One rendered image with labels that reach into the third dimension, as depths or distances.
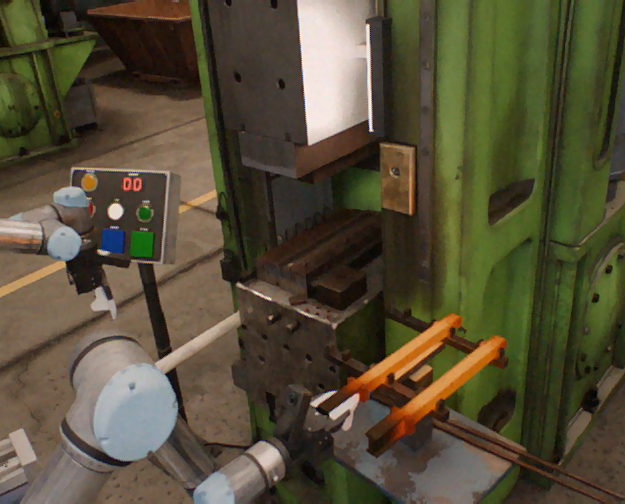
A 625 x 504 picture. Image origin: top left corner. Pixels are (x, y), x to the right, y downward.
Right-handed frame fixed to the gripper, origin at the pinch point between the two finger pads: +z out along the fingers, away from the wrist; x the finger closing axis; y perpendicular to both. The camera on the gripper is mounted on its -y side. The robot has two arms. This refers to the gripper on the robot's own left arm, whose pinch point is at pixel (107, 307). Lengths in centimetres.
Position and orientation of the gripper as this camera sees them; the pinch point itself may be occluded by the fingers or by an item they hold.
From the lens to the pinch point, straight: 192.3
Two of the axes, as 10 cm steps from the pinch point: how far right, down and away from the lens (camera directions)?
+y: -8.2, 3.2, -4.8
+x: 5.7, 3.4, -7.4
